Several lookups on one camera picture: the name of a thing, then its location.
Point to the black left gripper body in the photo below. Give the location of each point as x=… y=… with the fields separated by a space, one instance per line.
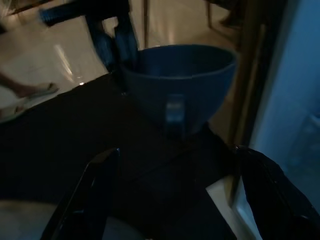
x=107 y=12

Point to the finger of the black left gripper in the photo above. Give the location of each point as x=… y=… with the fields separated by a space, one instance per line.
x=127 y=42
x=103 y=45

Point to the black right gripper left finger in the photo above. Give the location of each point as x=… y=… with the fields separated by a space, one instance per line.
x=85 y=200

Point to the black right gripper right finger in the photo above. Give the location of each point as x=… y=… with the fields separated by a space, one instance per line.
x=275 y=200

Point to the blue plastic bowl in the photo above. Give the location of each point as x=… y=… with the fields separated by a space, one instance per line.
x=200 y=82

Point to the grey two-door fridge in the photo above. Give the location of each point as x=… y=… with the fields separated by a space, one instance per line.
x=295 y=75

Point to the black floor mat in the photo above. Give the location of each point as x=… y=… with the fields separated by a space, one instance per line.
x=75 y=137

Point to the person's foot in sandal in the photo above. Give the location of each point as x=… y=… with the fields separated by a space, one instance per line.
x=25 y=90

